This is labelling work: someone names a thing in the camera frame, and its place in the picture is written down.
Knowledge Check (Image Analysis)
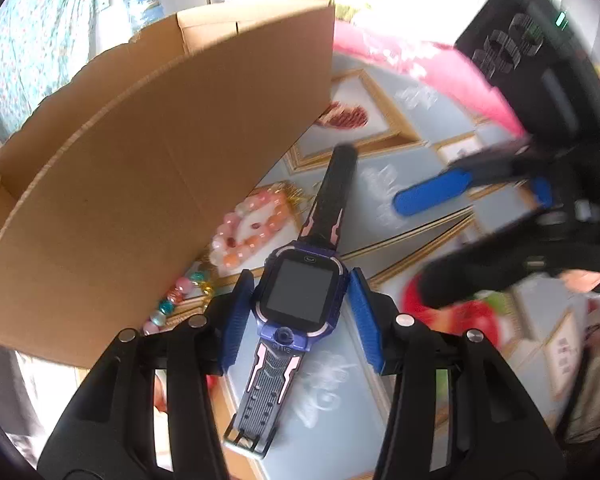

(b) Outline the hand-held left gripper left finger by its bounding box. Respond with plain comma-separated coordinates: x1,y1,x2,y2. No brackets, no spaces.
37,269,255,480

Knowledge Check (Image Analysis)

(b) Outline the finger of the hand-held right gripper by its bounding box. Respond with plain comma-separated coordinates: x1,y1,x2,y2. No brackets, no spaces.
419,212,578,310
393,140,556,218

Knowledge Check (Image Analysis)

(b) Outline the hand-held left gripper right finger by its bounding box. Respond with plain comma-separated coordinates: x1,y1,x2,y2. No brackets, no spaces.
349,267,566,480

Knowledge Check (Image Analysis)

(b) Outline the orange pink bead bracelet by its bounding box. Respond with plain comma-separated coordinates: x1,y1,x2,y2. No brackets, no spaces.
209,185,308,275

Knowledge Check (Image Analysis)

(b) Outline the blue black smartwatch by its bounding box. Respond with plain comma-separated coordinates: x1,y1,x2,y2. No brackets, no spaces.
224,144,359,458

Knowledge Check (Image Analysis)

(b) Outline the multicoloured bead bracelet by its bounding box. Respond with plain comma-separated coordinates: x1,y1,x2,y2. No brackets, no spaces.
141,262,217,337

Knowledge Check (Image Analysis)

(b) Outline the brown cardboard box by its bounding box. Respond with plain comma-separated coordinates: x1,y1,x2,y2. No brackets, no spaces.
0,2,336,368

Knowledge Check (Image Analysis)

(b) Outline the printed grey tablecloth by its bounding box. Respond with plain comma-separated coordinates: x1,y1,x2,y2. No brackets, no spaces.
145,67,596,480

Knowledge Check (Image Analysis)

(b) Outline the pink floral blanket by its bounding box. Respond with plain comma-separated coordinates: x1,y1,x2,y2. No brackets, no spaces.
332,20,526,136

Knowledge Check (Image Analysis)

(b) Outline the green fluffy cloth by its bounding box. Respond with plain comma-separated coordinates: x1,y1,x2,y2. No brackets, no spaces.
330,0,373,23

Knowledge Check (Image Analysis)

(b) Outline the blue labelled water jug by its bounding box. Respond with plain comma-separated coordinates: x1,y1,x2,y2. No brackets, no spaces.
124,0,163,36

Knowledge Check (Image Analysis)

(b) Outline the teal floral wall cloth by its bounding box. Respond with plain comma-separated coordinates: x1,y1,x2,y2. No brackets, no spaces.
0,0,108,136

